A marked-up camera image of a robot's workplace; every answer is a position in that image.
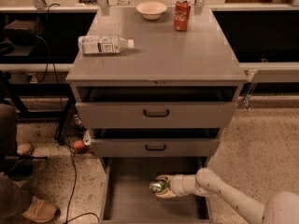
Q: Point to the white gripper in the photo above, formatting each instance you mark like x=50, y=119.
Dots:
x=177, y=185

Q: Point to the green soda can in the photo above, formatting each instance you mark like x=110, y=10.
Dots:
x=158, y=186

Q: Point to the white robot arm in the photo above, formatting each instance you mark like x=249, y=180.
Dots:
x=282, y=208

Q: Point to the grey open bottom drawer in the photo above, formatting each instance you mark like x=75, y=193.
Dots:
x=128, y=200

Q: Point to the grey middle drawer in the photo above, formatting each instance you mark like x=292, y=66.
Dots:
x=165, y=142

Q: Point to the grey metal drawer cabinet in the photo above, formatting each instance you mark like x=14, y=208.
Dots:
x=162, y=56

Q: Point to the grey top drawer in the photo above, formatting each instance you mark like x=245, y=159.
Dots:
x=157, y=107

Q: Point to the red cola can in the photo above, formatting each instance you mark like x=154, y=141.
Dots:
x=181, y=15

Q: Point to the orange ball on floor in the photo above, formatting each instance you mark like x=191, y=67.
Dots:
x=79, y=146

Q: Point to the tan sneaker near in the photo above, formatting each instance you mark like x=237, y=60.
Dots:
x=40, y=211

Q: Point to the tan sneaker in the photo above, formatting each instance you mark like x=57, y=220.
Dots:
x=25, y=149
x=40, y=211

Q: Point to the tan sneaker far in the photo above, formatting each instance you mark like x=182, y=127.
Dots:
x=25, y=149

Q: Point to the clear plastic water bottle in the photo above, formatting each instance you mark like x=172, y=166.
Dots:
x=103, y=44

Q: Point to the white paper bowl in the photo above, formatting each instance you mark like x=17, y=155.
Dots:
x=151, y=10

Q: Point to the black middle drawer handle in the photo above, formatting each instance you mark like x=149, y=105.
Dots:
x=154, y=148

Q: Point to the black drawer handle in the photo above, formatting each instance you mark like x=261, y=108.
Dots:
x=154, y=148
x=156, y=114

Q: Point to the black top drawer handle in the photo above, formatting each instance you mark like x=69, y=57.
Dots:
x=156, y=114

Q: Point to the black table leg frame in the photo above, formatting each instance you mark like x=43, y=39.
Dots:
x=59, y=132

